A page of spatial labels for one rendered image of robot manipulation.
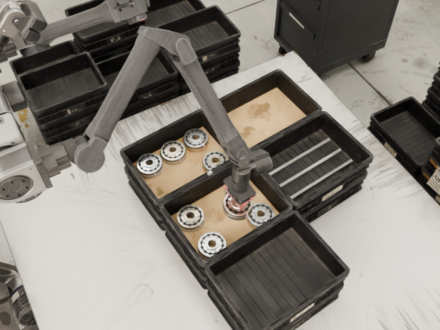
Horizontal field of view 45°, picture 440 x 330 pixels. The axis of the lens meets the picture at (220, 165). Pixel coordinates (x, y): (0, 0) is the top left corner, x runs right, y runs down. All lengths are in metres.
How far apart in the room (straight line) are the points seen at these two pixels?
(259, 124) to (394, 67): 1.78
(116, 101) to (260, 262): 0.83
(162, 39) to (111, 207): 1.00
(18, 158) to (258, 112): 1.21
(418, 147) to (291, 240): 1.31
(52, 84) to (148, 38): 1.70
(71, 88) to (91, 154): 1.61
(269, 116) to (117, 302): 0.99
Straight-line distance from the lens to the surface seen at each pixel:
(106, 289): 2.10
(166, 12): 3.60
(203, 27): 3.29
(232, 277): 1.93
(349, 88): 3.69
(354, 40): 3.56
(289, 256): 1.97
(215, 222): 2.03
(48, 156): 1.45
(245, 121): 2.32
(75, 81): 3.07
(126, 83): 1.45
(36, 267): 2.21
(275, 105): 2.39
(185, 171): 2.16
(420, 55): 4.06
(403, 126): 3.19
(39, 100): 3.03
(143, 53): 1.45
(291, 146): 2.25
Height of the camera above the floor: 2.59
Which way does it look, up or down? 54 degrees down
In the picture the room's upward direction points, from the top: 1 degrees counter-clockwise
